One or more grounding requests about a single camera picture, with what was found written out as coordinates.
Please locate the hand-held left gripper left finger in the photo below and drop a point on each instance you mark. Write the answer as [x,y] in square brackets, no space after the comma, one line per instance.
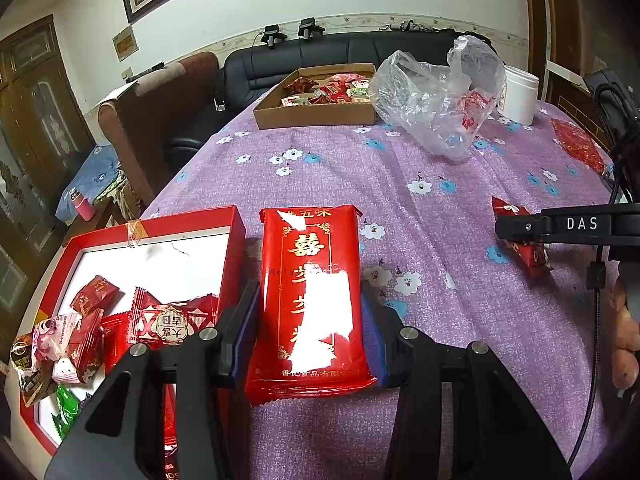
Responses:
[240,345]

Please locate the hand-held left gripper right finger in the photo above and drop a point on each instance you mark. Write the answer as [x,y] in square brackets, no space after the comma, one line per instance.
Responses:
[374,340]

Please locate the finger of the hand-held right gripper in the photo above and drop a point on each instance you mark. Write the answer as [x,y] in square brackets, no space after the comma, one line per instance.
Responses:
[525,227]

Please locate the red flowered candy packet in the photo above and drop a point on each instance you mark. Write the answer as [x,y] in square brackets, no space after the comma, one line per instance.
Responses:
[87,350]
[530,260]

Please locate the red white lattice packet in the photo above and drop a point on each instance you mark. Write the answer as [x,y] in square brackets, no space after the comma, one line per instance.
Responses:
[170,325]

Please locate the large red snack packet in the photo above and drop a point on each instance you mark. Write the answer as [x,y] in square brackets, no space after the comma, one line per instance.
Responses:
[300,260]

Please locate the red gift box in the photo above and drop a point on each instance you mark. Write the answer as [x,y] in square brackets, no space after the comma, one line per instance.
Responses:
[150,270]

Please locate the brown snack packet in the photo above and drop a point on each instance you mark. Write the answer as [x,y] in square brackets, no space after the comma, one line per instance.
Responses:
[172,472]

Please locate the dark snack packet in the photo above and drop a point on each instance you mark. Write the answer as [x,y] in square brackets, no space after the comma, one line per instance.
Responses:
[30,375]

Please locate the pile of assorted snacks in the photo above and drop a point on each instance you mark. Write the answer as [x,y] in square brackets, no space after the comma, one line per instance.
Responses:
[330,92]

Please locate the person's right hand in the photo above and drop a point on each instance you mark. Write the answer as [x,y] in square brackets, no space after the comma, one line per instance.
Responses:
[627,345]

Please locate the red patterned packet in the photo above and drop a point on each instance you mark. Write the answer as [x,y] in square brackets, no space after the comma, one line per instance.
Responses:
[580,145]

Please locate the purple floral tablecloth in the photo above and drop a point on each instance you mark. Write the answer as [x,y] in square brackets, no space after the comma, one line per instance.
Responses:
[425,220]

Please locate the white jar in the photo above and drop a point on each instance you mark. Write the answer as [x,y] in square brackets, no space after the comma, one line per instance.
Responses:
[520,95]

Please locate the small red candy packet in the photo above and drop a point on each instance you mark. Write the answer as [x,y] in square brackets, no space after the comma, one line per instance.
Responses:
[95,294]

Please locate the clear plastic bag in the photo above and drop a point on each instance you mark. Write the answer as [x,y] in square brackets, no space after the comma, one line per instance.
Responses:
[425,100]

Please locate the green snack packet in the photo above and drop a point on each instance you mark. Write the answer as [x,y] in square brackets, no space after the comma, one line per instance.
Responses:
[67,410]

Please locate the pink white snack packet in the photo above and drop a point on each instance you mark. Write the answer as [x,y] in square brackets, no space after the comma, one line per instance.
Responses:
[50,332]

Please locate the pink bottle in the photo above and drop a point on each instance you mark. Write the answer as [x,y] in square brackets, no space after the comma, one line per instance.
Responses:
[82,205]

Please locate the blue floral cloth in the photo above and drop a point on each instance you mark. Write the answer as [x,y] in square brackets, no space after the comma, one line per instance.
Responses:
[95,170]

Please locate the cardboard box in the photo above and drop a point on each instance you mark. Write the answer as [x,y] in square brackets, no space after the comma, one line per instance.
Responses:
[310,117]

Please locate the brown armchair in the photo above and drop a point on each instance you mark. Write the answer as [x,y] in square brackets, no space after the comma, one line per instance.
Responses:
[165,110]

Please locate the black leather sofa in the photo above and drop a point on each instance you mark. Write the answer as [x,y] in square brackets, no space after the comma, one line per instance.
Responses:
[280,60]

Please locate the black marker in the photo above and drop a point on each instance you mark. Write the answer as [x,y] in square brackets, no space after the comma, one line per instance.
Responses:
[145,72]

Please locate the wooden cabinet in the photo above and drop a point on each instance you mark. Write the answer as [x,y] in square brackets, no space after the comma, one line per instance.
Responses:
[35,110]

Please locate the small wall picture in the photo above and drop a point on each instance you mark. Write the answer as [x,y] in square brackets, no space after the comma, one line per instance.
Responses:
[125,43]

